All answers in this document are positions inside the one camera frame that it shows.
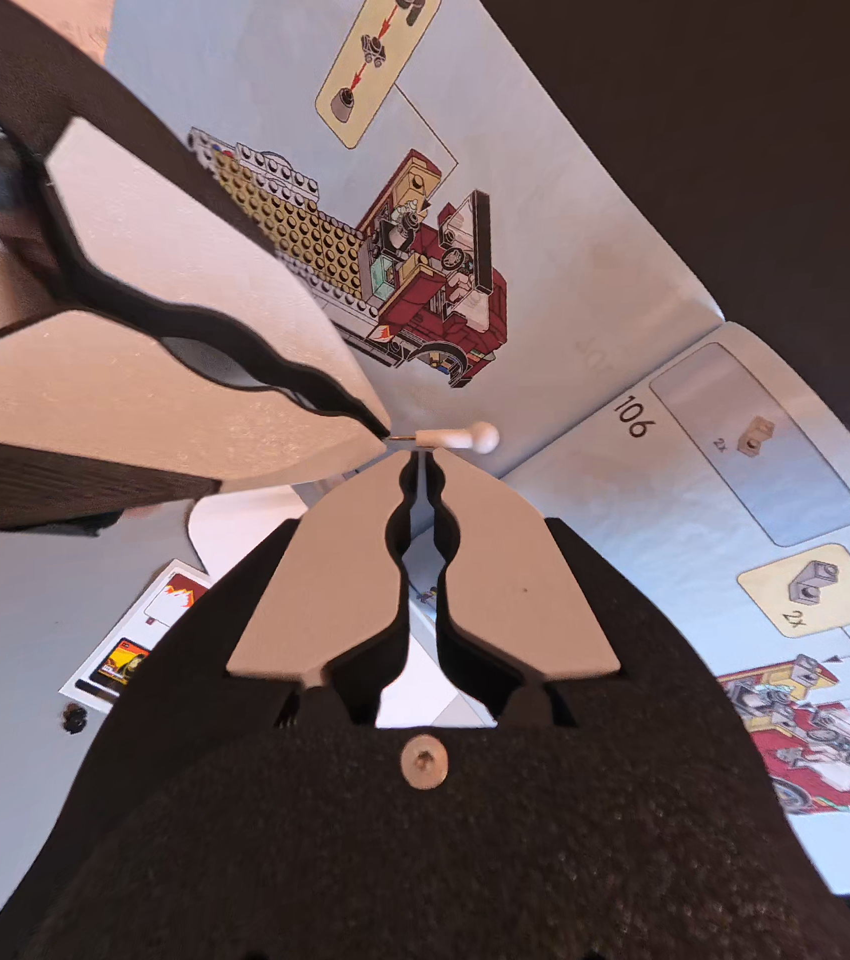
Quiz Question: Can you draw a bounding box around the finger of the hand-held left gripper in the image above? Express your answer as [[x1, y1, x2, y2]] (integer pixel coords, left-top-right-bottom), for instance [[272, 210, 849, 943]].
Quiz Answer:
[[0, 309, 390, 490], [42, 116, 394, 440]]

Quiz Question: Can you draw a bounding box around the black wood-rimmed panel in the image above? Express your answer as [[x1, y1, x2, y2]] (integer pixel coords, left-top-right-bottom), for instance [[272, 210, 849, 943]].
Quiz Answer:
[[485, 0, 850, 481]]

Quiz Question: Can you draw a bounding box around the sticker sheet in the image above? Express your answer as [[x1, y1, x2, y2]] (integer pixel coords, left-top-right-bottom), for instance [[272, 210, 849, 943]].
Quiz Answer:
[[59, 558, 212, 714]]

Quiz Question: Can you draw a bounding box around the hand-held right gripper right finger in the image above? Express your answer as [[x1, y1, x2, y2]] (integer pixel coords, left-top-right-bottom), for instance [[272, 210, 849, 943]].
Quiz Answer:
[[425, 447, 623, 685]]

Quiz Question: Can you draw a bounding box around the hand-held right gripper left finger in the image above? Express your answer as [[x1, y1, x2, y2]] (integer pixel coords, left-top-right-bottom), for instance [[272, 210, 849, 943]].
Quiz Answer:
[[226, 448, 420, 690]]

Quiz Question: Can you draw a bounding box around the instruction booklet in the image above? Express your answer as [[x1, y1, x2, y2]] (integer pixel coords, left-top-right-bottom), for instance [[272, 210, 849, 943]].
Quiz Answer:
[[102, 0, 850, 897]]

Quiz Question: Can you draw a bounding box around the white book stand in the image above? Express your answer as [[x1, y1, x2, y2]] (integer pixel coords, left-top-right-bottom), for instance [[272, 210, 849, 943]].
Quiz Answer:
[[188, 420, 502, 729]]

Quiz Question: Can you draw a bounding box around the grey desk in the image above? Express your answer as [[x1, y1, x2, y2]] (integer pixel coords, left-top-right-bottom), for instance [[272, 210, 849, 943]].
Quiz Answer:
[[0, 495, 201, 946]]

